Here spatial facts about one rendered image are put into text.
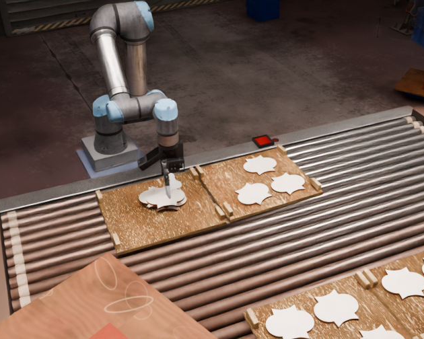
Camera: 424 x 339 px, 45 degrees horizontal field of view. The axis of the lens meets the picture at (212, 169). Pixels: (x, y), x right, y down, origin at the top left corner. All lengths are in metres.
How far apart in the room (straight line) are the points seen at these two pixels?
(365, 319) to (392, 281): 0.19
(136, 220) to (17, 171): 2.17
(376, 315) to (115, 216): 0.96
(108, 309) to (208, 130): 2.88
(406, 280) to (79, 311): 1.01
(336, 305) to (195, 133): 2.75
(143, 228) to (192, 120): 2.57
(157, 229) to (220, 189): 0.33
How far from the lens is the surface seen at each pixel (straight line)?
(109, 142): 2.27
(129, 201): 2.01
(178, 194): 1.97
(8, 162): 4.13
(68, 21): 6.56
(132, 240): 1.85
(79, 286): 1.59
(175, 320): 1.47
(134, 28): 2.03
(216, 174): 2.13
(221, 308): 1.65
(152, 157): 1.83
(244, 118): 4.40
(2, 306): 1.73
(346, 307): 1.66
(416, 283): 1.80
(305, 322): 1.60
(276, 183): 2.08
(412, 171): 2.34
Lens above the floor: 2.19
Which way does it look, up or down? 36 degrees down
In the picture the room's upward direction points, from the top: straight up
